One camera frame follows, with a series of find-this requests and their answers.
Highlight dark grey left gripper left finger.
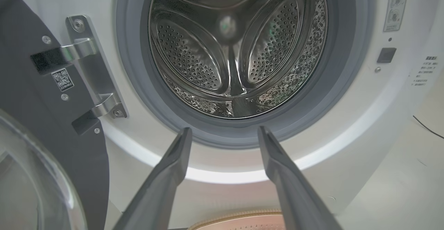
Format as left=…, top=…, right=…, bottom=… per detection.
left=113, top=127, right=193, bottom=230

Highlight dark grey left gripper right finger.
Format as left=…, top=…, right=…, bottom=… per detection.
left=257, top=126, right=344, bottom=230

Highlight round black glass washer door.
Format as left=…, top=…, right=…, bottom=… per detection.
left=0, top=0, right=110, bottom=230

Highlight cream perforated laundry basket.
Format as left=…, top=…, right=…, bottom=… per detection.
left=187, top=209, right=285, bottom=230

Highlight white front-load washing machine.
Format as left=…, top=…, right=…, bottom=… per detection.
left=7, top=0, right=444, bottom=230

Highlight silver metal door hinge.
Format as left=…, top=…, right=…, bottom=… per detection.
left=31, top=14, right=128, bottom=136

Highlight stainless steel washing machine drum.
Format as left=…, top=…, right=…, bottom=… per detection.
left=148, top=0, right=328, bottom=119

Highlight black square door latch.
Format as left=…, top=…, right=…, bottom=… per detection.
left=377, top=47, right=397, bottom=63

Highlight small QR code sticker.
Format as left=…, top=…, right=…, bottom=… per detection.
left=51, top=68, right=75, bottom=92

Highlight printed warning text label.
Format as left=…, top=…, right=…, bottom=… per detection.
left=412, top=56, right=439, bottom=86

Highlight grey instruction sticker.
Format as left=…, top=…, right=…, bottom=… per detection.
left=383, top=0, right=410, bottom=33

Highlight black floor cable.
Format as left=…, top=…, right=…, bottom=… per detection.
left=413, top=116, right=444, bottom=139

